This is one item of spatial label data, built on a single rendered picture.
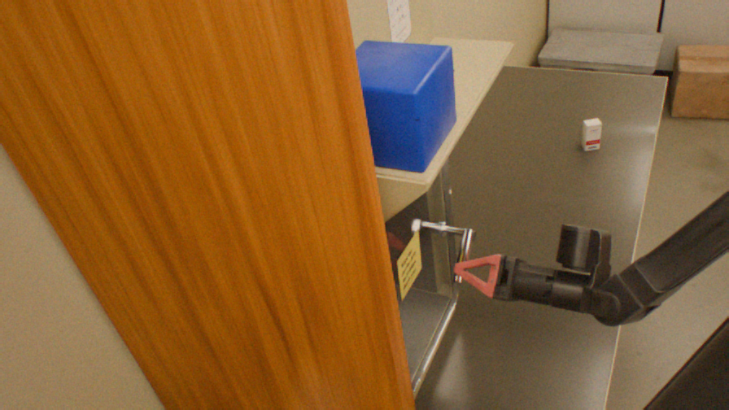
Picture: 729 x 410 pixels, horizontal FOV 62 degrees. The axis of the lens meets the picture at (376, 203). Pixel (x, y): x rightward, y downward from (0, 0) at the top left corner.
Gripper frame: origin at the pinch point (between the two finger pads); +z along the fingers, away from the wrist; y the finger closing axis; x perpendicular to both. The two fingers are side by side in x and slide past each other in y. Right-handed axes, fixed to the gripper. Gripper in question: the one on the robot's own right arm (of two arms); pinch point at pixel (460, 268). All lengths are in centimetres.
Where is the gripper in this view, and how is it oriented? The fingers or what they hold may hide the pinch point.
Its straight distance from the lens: 98.3
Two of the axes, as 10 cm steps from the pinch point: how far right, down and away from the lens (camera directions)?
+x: -2.0, 9.8, -0.7
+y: -3.9, -1.4, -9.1
